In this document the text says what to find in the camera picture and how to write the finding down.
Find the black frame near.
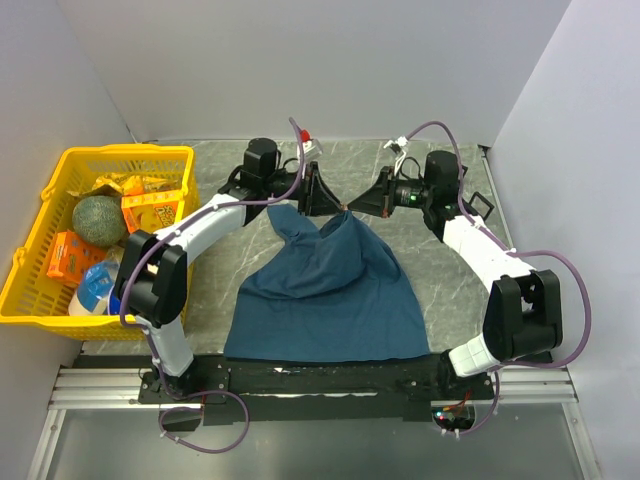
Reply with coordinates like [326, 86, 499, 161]
[465, 191, 495, 221]

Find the orange snack box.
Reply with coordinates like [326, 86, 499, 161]
[46, 230, 106, 287]

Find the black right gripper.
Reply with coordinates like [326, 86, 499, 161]
[348, 166, 435, 219]

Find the aluminium frame rail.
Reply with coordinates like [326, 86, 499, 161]
[29, 356, 602, 479]

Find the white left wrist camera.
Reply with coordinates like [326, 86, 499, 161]
[302, 139, 323, 161]

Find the orange cracker box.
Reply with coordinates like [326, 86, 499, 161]
[121, 190, 182, 233]

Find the green melon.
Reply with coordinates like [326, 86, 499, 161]
[72, 196, 127, 248]

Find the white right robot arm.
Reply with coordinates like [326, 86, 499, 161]
[348, 142, 563, 399]

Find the yellow plastic basket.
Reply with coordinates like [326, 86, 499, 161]
[1, 144, 200, 341]

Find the yellow snack bag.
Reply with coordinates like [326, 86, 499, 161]
[67, 173, 179, 199]

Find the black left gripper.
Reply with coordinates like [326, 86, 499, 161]
[264, 162, 344, 218]

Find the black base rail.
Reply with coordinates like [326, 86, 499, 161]
[138, 355, 494, 425]

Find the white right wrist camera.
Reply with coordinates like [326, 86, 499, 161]
[383, 136, 409, 176]

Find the white blue bottle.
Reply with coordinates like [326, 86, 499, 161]
[68, 261, 120, 316]

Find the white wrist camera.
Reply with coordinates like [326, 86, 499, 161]
[383, 136, 409, 176]
[302, 139, 323, 161]

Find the blue t-shirt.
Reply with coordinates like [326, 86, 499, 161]
[223, 205, 430, 363]

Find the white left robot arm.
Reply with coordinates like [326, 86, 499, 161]
[113, 131, 343, 402]

